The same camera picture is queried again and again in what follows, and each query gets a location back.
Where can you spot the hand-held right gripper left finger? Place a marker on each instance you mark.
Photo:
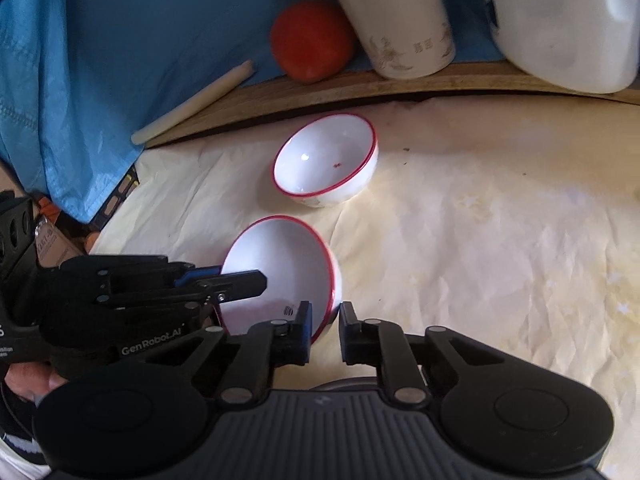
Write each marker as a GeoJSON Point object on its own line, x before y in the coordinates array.
{"type": "Point", "coordinates": [304, 332]}

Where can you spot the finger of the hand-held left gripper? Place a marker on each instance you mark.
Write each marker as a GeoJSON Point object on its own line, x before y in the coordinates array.
{"type": "Point", "coordinates": [240, 285]}
{"type": "Point", "coordinates": [200, 275]}

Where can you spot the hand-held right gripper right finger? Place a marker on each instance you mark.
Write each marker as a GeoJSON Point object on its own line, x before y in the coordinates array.
{"type": "Point", "coordinates": [346, 332]}

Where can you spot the white bowl red rim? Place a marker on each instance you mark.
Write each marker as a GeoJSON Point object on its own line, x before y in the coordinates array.
{"type": "Point", "coordinates": [325, 160]}
{"type": "Point", "coordinates": [285, 270]}

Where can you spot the person's left hand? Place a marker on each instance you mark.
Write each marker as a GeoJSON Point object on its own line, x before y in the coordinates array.
{"type": "Point", "coordinates": [30, 381]}

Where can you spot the round wooden knob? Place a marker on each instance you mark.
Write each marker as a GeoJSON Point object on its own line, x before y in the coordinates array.
{"type": "Point", "coordinates": [92, 242]}

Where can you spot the black plastic crate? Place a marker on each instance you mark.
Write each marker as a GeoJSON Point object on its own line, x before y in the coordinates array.
{"type": "Point", "coordinates": [120, 195]}

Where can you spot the cream table cloth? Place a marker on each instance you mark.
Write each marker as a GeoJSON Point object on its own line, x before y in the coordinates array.
{"type": "Point", "coordinates": [475, 235]}

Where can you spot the wooden rolling pin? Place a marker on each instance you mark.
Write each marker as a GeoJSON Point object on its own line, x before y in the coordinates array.
{"type": "Point", "coordinates": [195, 102]}

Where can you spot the wooden shelf board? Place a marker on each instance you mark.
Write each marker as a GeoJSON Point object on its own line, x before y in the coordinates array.
{"type": "Point", "coordinates": [350, 91]}

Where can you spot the light blue jacket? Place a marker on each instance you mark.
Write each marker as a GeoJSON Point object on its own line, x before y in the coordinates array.
{"type": "Point", "coordinates": [125, 60]}

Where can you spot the red tomato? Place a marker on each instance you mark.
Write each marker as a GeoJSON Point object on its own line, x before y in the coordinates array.
{"type": "Point", "coordinates": [310, 42]}

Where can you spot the white thermos cup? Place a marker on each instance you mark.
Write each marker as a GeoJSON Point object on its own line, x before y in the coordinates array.
{"type": "Point", "coordinates": [400, 20]}

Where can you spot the white water bottle blue lid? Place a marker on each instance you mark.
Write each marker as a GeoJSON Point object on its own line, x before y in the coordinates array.
{"type": "Point", "coordinates": [565, 25]}

